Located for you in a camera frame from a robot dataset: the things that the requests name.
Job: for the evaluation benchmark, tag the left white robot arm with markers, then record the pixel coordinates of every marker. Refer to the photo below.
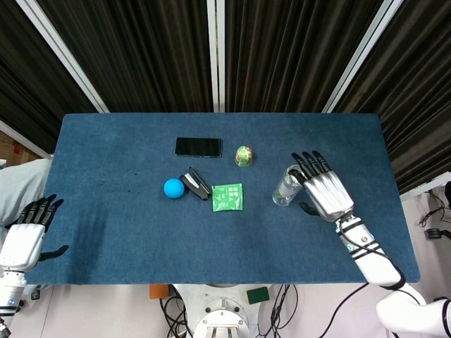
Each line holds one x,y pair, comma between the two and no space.
10,295

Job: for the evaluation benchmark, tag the white green paper leaflet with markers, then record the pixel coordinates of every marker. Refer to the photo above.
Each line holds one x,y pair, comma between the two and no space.
280,193

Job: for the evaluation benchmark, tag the blue fabric table cover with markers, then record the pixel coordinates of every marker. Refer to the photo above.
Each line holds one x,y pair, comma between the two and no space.
141,239

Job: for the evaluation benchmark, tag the black smartphone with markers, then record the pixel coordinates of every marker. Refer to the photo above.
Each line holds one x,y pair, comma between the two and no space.
198,146

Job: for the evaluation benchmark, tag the clear glass cup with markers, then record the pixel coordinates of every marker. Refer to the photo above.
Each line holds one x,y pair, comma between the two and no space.
283,195

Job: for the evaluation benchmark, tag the dark pleated curtain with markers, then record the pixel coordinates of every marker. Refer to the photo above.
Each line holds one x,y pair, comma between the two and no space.
148,53

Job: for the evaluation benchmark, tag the orange block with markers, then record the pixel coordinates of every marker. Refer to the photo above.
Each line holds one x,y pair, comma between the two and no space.
158,291

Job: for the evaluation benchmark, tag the green sachet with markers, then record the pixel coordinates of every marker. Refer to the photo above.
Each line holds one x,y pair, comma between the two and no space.
227,198

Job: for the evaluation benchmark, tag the black stapler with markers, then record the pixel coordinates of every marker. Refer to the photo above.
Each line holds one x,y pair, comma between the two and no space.
197,186

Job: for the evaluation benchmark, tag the white robot torso base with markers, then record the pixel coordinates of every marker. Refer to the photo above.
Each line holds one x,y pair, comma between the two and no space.
222,313

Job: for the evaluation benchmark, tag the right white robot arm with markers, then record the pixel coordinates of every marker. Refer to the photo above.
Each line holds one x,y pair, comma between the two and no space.
380,267

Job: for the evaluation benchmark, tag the grey cloth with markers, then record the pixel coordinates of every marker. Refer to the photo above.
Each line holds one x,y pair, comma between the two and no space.
21,183

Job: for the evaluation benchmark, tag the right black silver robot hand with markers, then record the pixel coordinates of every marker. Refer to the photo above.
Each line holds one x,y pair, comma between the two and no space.
327,195

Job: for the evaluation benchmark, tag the small black device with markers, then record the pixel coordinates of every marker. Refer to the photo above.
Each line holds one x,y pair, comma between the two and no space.
432,234

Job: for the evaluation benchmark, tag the white frame post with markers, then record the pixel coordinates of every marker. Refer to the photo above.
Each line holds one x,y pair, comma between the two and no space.
216,56
363,56
426,186
24,139
67,60

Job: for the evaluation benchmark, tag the green block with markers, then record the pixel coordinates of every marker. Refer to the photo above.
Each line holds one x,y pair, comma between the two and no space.
258,295

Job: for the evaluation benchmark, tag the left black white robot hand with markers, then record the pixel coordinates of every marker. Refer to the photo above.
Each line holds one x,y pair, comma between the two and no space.
21,243

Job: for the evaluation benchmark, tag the blue ball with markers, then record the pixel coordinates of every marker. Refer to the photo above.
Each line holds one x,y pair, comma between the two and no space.
174,188

